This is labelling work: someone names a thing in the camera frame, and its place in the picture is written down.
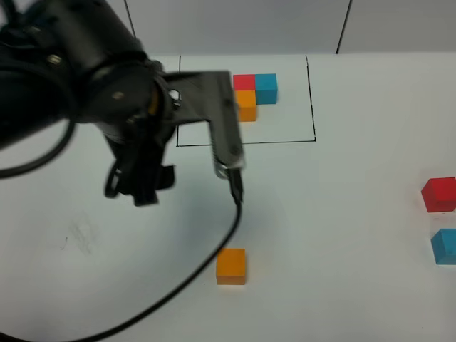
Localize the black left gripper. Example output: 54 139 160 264
103 119 175 207

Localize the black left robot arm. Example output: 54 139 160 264
1 1 175 207

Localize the orange template cube block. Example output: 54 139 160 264
235 90 257 122

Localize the red template cube block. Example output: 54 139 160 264
233 74 256 91

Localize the blue template cube block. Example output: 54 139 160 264
255 73 278 105

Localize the black camera cable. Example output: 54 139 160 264
0 120 245 342

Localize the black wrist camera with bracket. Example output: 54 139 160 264
164 71 244 179

